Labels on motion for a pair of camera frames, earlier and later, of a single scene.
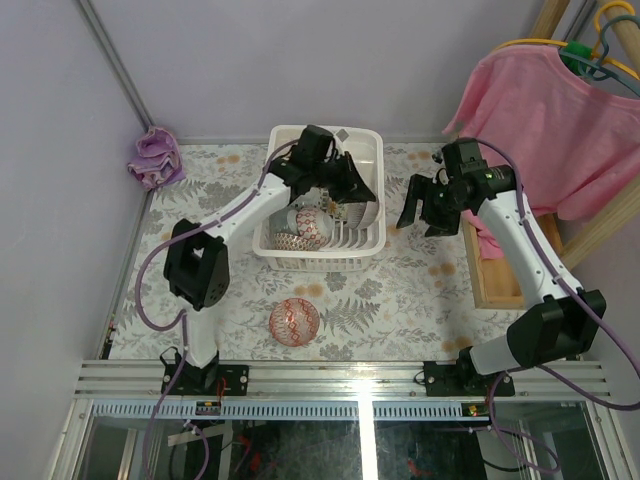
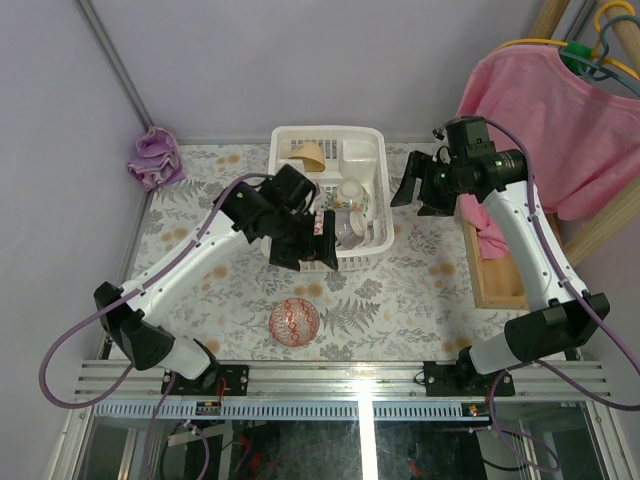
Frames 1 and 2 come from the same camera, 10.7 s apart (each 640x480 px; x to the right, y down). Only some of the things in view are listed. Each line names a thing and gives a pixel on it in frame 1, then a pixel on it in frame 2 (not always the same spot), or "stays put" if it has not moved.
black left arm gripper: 340,176 → 304,242
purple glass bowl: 361,214 → 353,228
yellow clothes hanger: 597,30 stays put
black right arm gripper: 422,187 → 432,204
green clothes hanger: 582,60 stays put
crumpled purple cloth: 159,163 stays put
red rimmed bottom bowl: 294,321 stays put
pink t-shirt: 573,145 stays put
